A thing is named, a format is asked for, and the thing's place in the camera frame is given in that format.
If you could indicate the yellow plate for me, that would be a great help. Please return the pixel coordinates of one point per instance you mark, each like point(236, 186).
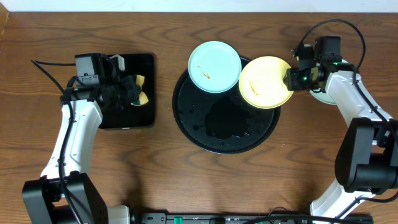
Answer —
point(261, 82)

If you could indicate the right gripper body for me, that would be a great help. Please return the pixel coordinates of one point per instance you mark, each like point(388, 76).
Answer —
point(301, 80)

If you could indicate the light blue plate bottom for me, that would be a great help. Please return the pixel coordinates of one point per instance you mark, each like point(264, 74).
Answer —
point(323, 96)

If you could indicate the light blue plate top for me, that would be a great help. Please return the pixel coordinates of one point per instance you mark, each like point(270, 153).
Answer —
point(214, 67)

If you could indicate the green yellow sponge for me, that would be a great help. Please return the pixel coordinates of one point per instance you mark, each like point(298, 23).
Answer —
point(142, 97)

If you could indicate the black round tray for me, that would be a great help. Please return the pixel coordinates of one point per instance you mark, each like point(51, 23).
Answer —
point(223, 123)

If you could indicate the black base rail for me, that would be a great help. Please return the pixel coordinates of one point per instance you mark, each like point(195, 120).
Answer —
point(276, 218)

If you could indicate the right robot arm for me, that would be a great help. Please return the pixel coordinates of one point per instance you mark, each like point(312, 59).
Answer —
point(366, 163)

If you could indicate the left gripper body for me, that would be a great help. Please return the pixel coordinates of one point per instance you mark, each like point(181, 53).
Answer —
point(130, 90)

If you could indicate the light blue plate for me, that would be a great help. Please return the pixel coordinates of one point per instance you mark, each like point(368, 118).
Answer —
point(323, 96)
point(214, 67)

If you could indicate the black rectangular tray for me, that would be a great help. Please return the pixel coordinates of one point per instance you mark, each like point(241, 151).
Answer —
point(127, 115)

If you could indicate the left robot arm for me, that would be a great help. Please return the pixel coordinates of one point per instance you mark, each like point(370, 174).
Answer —
point(64, 193)

